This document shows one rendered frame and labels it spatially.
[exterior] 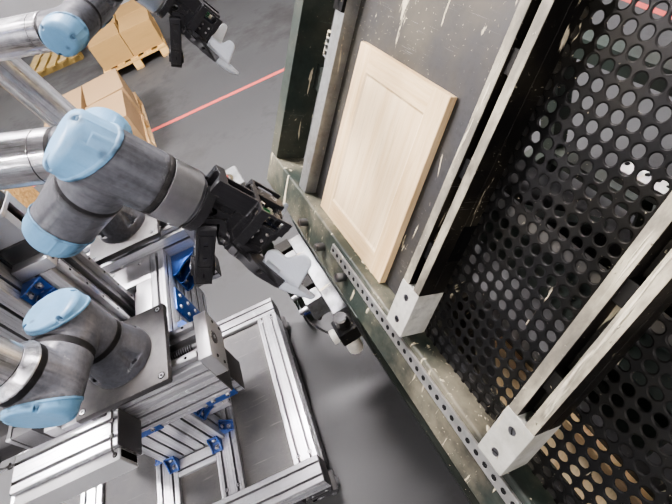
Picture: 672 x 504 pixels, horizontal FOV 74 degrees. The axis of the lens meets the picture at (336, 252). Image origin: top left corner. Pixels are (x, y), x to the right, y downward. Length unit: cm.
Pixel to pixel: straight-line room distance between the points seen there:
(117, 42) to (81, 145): 526
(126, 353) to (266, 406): 91
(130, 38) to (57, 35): 468
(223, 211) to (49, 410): 51
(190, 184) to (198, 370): 67
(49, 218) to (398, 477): 157
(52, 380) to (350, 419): 130
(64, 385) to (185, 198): 52
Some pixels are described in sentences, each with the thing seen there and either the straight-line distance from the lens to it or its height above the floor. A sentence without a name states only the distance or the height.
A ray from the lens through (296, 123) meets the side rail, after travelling 161.
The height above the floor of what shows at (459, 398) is 90.
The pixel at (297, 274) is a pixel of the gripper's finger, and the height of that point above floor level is 137.
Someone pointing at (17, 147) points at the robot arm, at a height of 159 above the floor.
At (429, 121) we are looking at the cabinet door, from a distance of 99.
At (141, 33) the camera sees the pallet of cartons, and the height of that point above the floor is 30.
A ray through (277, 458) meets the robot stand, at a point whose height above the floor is 21.
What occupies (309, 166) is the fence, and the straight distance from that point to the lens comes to 142.
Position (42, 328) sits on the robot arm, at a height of 127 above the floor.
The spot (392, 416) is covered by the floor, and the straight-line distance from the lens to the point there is 195.
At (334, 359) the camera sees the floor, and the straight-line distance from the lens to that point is 211.
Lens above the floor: 182
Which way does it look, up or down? 48 degrees down
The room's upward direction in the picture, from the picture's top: 25 degrees counter-clockwise
